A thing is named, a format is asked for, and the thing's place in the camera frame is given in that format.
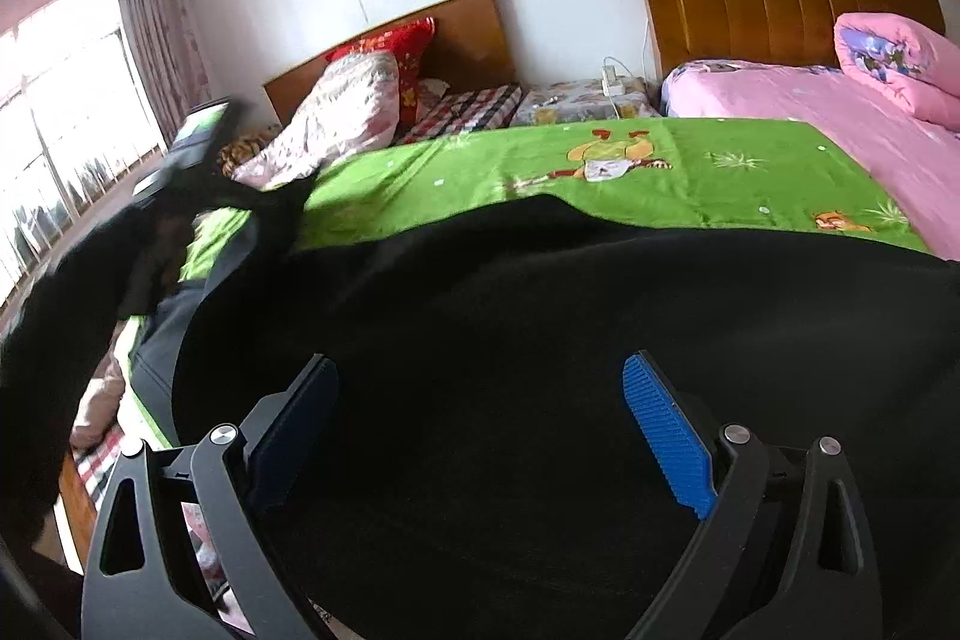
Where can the window railing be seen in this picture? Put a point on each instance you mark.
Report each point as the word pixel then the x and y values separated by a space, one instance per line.
pixel 75 160

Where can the red pillow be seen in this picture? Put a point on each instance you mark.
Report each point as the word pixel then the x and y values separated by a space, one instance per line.
pixel 409 48

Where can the green printed blanket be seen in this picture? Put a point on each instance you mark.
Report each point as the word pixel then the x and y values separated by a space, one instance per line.
pixel 525 160

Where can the black pants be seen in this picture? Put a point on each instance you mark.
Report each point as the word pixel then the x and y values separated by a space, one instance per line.
pixel 525 347

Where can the plain wooden headboard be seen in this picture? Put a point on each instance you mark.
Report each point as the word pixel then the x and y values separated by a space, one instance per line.
pixel 465 40

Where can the pink curtain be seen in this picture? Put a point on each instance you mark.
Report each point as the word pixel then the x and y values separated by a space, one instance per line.
pixel 150 10

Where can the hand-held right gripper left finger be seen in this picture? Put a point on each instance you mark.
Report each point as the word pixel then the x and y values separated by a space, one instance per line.
pixel 296 437

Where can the wooden bed frame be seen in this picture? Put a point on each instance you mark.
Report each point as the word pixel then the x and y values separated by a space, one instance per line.
pixel 71 512

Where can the nightstand with printed cloth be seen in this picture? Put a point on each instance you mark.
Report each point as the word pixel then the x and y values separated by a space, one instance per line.
pixel 570 100

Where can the pink bedsheet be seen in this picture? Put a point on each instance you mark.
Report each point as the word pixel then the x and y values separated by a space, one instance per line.
pixel 787 93

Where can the tiger striped cloth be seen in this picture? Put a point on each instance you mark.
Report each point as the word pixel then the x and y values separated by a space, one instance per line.
pixel 244 149

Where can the pink folded quilt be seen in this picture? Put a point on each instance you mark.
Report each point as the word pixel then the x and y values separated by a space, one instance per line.
pixel 900 63

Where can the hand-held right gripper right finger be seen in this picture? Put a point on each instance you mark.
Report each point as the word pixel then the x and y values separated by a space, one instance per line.
pixel 667 437

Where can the white power strip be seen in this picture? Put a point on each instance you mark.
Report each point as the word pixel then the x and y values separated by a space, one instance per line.
pixel 611 79

